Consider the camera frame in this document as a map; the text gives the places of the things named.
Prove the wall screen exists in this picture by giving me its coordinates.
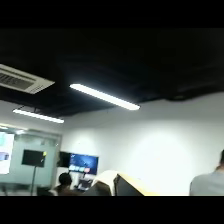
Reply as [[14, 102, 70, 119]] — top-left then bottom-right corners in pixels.
[[68, 152, 100, 176]]

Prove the long ceiling lamp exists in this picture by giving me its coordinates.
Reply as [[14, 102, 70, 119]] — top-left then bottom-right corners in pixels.
[[12, 108, 65, 125], [69, 83, 141, 111]]

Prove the black monitor on stand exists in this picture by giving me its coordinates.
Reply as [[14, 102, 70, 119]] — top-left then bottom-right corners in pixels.
[[21, 148, 48, 197]]

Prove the person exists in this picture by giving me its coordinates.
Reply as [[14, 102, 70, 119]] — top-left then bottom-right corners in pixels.
[[188, 149, 224, 197], [49, 172, 85, 197]]

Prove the white ceiling air vent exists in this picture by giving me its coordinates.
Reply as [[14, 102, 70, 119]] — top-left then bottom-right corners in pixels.
[[0, 63, 56, 95]]

